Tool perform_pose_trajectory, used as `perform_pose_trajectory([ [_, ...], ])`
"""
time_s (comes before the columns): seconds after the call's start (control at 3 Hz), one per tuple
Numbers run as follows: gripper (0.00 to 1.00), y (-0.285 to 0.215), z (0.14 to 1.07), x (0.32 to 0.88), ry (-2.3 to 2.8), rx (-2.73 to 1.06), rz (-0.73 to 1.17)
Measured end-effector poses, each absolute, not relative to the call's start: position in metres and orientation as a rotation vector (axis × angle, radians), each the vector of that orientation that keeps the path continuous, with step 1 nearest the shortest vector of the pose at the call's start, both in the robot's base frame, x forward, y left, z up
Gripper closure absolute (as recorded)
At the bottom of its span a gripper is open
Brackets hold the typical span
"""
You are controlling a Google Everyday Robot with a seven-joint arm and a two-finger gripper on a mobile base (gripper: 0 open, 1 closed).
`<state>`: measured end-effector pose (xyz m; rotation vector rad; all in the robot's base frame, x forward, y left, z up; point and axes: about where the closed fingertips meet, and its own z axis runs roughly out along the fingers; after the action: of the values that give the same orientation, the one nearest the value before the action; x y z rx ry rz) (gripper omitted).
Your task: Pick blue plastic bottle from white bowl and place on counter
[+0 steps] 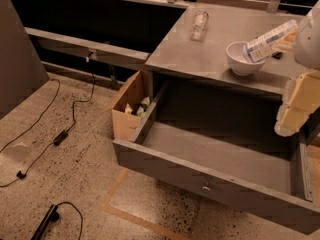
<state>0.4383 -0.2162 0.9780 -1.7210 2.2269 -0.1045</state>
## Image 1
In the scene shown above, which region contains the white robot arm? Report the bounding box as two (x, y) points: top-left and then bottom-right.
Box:
(274, 1), (320, 137)

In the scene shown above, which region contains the cardboard box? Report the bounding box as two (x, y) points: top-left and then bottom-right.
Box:
(111, 70), (150, 141)

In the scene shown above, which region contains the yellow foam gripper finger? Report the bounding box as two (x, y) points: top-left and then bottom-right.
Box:
(274, 70), (320, 137)

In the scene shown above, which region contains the black power strip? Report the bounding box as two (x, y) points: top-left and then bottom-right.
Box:
(31, 205), (60, 240)

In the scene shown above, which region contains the white bowl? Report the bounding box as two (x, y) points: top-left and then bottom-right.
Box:
(226, 41), (266, 76)

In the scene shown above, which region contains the crumpled paper trash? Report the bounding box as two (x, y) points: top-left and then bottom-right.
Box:
(124, 97), (151, 117)

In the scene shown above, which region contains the black comb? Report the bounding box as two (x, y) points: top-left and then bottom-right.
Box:
(272, 52), (283, 59)

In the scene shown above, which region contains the clear glass cup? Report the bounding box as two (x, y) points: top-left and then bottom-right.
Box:
(190, 10), (209, 41)

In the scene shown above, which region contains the grey open drawer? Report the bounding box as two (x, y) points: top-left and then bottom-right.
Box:
(114, 80), (320, 234)

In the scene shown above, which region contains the round metal drawer knob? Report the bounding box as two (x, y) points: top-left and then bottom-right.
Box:
(201, 184), (211, 194)

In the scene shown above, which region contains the black power adapter cable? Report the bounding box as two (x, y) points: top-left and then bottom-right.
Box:
(0, 71), (97, 189)

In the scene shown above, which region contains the grey counter cabinet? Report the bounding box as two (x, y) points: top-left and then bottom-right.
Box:
(147, 5), (320, 136)

